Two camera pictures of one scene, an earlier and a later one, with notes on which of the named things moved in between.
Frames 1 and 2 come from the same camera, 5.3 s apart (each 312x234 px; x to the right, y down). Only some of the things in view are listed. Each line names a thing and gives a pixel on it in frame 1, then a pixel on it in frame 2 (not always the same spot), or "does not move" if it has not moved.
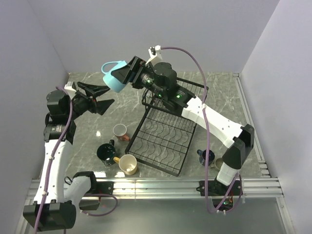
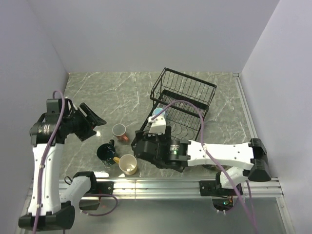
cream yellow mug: (127, 163) does not move
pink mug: (120, 131) does not move
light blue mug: (113, 83) → (157, 110)
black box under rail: (89, 203) does not move
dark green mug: (106, 152) does not move
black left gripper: (94, 90) → (87, 131)
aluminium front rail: (266, 187) does not move
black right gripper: (137, 65) → (144, 136)
